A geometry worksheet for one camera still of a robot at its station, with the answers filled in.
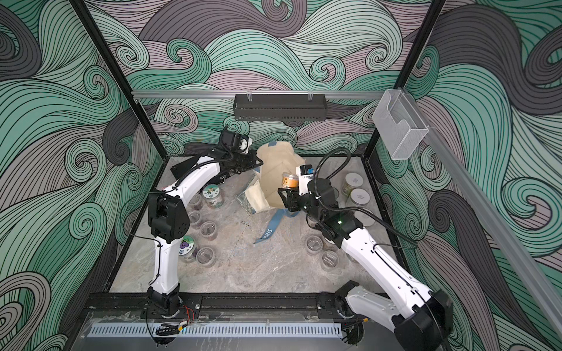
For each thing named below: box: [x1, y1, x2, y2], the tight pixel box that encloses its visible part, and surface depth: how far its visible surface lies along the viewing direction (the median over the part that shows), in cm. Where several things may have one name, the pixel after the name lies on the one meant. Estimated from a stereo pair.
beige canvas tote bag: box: [236, 141, 306, 213], surface depth 94 cm
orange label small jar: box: [281, 171, 300, 188], surface depth 71 cm
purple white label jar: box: [305, 235, 324, 255], surface depth 84 cm
